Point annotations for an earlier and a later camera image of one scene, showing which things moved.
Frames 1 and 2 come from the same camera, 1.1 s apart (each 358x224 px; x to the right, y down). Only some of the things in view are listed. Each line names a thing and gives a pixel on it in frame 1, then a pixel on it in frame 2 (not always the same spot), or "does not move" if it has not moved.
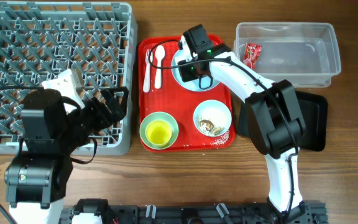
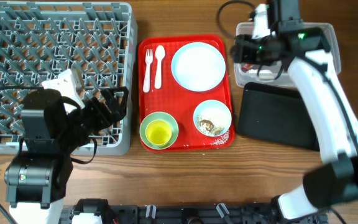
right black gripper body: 188,71 to 256,53
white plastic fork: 146,84 does not move
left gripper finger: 125,102 does not move
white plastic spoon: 160,53 does not move
